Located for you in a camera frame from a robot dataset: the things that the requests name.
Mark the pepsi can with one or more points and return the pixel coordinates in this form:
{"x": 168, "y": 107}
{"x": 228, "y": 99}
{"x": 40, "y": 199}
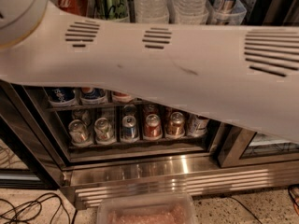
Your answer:
{"x": 93, "y": 96}
{"x": 60, "y": 96}

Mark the green can top shelf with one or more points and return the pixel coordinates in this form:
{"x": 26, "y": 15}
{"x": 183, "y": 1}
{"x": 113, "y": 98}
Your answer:
{"x": 112, "y": 10}

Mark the bottom shelf silver can left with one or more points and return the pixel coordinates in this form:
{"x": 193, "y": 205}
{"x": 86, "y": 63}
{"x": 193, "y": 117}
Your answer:
{"x": 78, "y": 131}

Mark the clear water bottle right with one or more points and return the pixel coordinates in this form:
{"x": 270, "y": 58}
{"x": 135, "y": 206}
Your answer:
{"x": 191, "y": 12}

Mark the bottom shelf copper can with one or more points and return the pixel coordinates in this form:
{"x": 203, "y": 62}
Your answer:
{"x": 175, "y": 124}

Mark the front left Pepsi can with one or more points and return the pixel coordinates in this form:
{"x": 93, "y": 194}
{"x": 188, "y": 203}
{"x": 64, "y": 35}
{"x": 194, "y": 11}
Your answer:
{"x": 60, "y": 96}

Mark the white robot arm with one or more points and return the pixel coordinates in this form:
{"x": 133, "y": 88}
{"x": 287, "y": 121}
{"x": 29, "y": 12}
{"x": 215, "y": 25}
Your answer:
{"x": 247, "y": 76}

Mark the clear water bottle left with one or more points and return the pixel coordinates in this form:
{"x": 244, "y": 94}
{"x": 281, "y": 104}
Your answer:
{"x": 151, "y": 11}

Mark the clear plastic bin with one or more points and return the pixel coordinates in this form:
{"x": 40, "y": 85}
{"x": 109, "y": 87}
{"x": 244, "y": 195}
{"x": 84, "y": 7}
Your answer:
{"x": 153, "y": 208}

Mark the bottom shelf tea bottle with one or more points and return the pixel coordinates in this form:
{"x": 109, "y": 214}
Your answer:
{"x": 197, "y": 126}

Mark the front orange soda can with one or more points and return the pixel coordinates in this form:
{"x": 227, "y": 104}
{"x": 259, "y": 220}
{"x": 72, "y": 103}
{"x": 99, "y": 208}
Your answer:
{"x": 121, "y": 97}

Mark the bottom shelf green silver can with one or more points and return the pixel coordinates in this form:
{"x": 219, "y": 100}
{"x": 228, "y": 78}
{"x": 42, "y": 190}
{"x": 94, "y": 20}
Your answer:
{"x": 103, "y": 129}

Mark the clear water bottle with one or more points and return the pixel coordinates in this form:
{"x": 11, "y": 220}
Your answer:
{"x": 151, "y": 11}
{"x": 191, "y": 12}

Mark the bottom shelf red can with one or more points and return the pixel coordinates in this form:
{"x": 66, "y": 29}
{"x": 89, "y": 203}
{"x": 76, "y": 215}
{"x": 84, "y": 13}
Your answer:
{"x": 153, "y": 128}

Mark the bottom shelf blue can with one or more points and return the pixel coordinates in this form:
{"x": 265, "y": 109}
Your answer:
{"x": 129, "y": 127}

